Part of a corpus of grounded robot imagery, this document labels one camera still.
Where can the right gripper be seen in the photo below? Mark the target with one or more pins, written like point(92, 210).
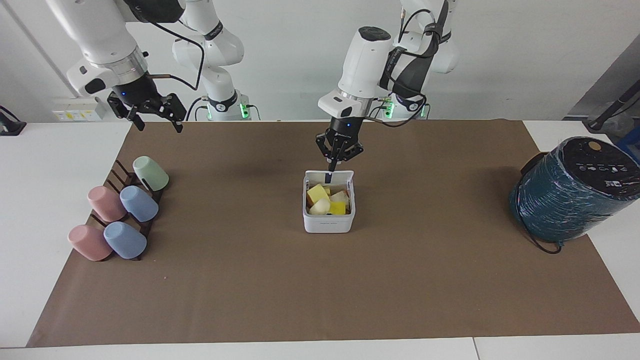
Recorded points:
point(137, 92)

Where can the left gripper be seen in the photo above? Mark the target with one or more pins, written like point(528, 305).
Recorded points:
point(345, 129)

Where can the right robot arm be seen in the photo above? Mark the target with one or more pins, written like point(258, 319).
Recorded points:
point(95, 30)

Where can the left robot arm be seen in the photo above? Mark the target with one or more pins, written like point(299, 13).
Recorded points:
point(362, 65)

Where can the white trash can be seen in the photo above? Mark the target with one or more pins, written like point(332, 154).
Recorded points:
point(327, 224)

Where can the cream sponge piece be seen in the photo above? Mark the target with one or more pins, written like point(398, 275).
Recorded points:
point(341, 196)

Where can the yellow sponge piece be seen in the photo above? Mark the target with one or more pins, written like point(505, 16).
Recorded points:
point(337, 208)
point(317, 193)

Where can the white sponge piece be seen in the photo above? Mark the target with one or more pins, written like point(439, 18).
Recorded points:
point(320, 208)

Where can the green cup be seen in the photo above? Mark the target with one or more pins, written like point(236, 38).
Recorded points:
point(151, 173)

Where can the dark wooden cup rack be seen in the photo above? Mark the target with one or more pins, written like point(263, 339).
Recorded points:
point(126, 178)

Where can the blue cup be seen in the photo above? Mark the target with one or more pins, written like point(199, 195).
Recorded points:
point(139, 203)
point(125, 240)

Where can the pink cup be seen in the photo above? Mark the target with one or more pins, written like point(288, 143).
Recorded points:
point(89, 242)
point(106, 203)

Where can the black stand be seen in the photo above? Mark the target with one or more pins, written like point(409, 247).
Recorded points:
point(11, 127)
point(612, 107)

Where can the white wall socket strip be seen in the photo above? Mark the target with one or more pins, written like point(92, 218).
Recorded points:
point(77, 110)

